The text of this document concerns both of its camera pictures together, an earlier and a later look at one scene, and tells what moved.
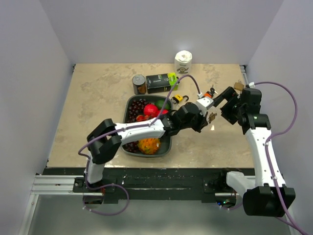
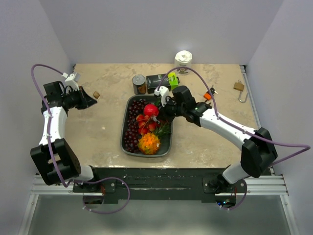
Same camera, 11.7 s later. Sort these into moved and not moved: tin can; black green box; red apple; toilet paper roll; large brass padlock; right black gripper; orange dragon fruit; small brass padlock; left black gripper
Moved: small brass padlock; left black gripper; right black gripper
Not moved: tin can; black green box; large brass padlock; red apple; toilet paper roll; orange dragon fruit
